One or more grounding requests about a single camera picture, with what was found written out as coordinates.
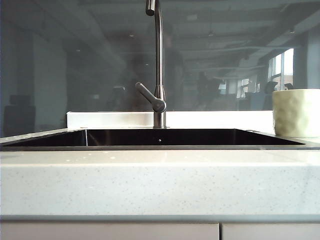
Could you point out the pale green ceramic mug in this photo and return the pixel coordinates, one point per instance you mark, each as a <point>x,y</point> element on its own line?
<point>295,112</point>

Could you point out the tall steel gooseneck faucet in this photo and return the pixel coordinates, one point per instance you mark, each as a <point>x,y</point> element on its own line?
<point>159,50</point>

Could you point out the black undermount sink basin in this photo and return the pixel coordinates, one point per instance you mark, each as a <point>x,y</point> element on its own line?
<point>160,138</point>

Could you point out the narrow grey cabinet door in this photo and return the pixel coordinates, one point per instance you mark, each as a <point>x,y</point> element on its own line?
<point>272,232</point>

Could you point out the white backsplash ledge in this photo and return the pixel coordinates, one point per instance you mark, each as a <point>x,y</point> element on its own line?
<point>112,120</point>

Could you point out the wide grey cabinet door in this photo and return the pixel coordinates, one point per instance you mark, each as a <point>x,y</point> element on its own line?
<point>110,232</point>

